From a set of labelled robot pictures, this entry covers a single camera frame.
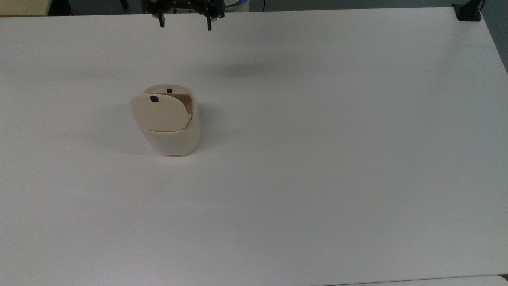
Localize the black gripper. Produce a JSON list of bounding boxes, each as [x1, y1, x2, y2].
[[142, 0, 225, 31]]

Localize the cream trash bin lid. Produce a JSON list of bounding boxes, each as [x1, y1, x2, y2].
[[130, 93, 188, 132]]

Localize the cream trash bin body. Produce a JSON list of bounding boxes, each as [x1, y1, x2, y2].
[[141, 84, 201, 156]]

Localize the pale yellow board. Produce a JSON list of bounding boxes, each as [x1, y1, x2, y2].
[[0, 0, 52, 17]]

